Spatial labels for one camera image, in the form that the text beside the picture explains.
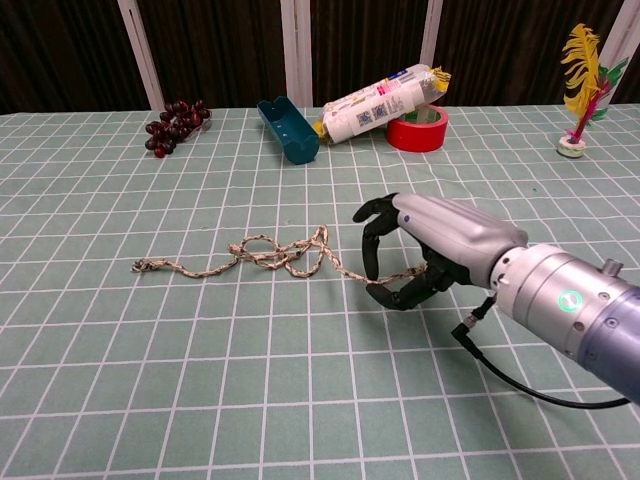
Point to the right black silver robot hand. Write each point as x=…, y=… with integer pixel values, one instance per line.
x=450, y=225

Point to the red tape roll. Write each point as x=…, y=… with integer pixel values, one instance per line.
x=415, y=135

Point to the white noodle package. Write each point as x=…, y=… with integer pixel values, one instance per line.
x=370, y=112

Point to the teal plastic tray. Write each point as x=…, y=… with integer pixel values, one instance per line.
x=292, y=135

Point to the yellow feather shuttlecock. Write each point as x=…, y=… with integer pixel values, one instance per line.
x=580, y=60

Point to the green checked tablecloth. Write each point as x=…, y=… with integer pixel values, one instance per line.
x=200, y=375

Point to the dark red grape bunch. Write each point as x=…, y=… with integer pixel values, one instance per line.
x=172, y=125

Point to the white frame post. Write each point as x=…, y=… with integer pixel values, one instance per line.
x=142, y=55
x=296, y=50
x=625, y=25
x=431, y=30

